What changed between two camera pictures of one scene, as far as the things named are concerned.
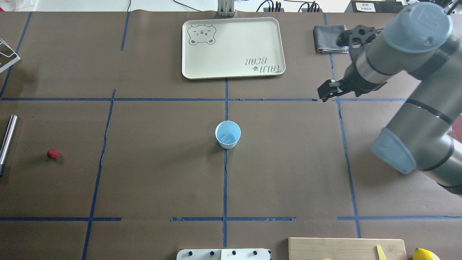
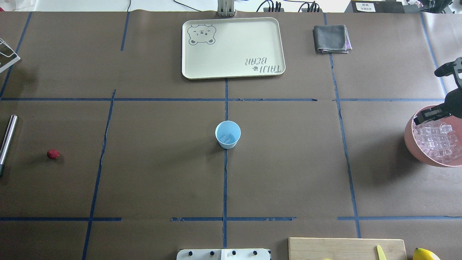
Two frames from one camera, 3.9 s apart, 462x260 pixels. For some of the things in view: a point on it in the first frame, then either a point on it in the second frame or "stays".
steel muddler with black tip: (7, 141) stays
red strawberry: (53, 154) stays
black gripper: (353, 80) -> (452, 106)
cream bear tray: (235, 47) stays
